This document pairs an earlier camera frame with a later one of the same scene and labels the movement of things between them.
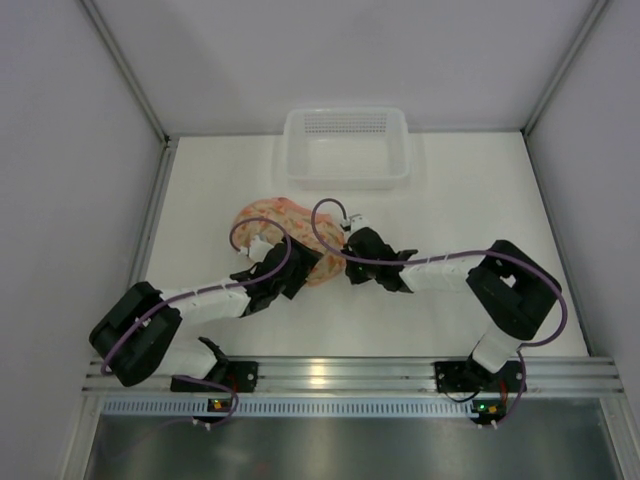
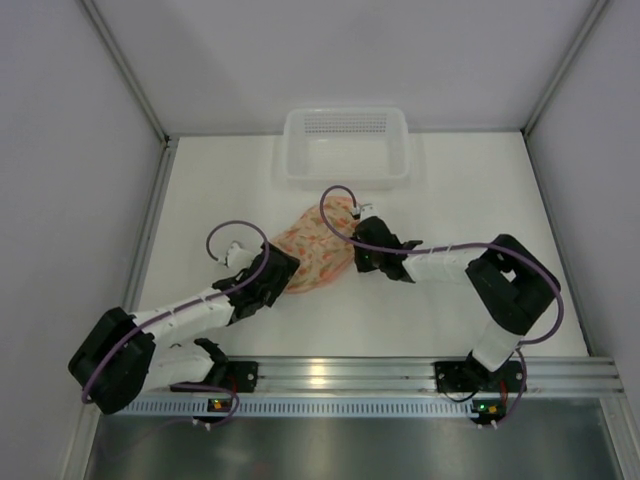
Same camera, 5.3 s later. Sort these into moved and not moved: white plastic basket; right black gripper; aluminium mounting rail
Moved: right black gripper
Not moved: aluminium mounting rail; white plastic basket
